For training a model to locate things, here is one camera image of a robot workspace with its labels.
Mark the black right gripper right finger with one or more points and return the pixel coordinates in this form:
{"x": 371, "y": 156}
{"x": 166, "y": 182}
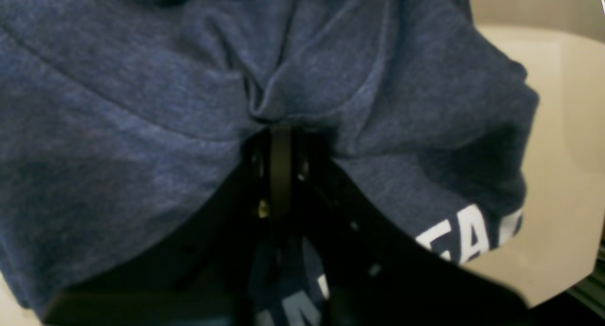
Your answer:
{"x": 378, "y": 275}

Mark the dark blue t-shirt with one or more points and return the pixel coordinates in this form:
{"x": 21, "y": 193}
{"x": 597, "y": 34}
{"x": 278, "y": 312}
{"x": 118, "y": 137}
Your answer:
{"x": 121, "y": 118}

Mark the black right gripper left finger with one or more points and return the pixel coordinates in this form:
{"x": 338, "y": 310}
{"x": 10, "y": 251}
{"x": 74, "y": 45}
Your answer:
{"x": 198, "y": 275}

